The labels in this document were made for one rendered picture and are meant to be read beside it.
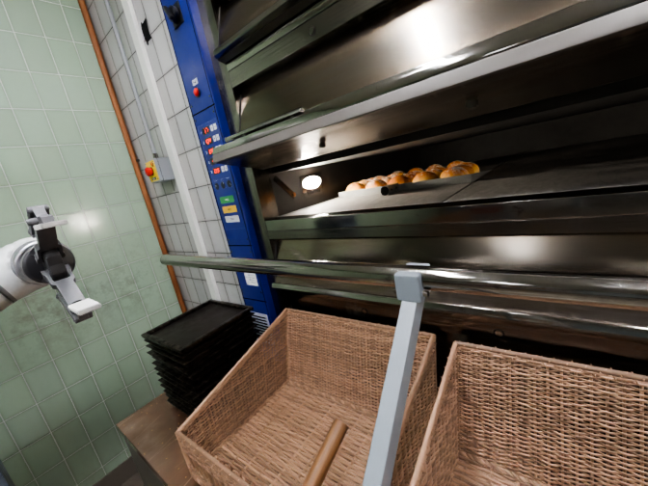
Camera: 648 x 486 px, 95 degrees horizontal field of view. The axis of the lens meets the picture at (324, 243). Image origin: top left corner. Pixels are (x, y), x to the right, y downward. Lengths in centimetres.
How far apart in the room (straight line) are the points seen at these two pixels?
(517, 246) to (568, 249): 8
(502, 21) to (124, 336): 187
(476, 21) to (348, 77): 28
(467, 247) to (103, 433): 184
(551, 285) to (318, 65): 75
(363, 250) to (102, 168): 138
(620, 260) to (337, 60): 73
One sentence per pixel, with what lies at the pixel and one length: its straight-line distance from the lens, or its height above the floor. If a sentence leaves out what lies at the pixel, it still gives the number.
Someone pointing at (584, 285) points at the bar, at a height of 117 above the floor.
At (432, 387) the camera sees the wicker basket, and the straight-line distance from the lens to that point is 88.
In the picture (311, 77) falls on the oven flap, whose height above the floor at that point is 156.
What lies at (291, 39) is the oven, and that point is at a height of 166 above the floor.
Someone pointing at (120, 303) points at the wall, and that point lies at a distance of 185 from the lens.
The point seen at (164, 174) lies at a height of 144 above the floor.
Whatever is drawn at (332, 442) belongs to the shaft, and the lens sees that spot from 66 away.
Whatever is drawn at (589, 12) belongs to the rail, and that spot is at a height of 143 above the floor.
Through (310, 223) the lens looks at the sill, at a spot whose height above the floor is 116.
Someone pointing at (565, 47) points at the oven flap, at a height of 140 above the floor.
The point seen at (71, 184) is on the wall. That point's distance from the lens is 180.
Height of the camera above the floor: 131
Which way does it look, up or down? 13 degrees down
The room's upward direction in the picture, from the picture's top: 11 degrees counter-clockwise
